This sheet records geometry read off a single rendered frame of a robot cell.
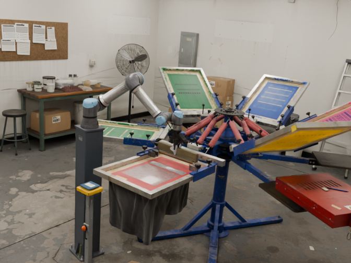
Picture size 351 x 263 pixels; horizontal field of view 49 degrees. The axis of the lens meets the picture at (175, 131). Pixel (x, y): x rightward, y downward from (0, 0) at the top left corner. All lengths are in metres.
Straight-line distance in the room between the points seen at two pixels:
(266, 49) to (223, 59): 0.90
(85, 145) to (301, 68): 4.60
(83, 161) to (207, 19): 5.12
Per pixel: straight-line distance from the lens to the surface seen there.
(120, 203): 2.98
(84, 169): 3.32
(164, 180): 2.91
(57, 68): 6.93
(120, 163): 3.11
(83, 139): 3.26
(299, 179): 2.89
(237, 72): 7.47
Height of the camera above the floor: 2.11
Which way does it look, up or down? 16 degrees down
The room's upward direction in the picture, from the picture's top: 5 degrees clockwise
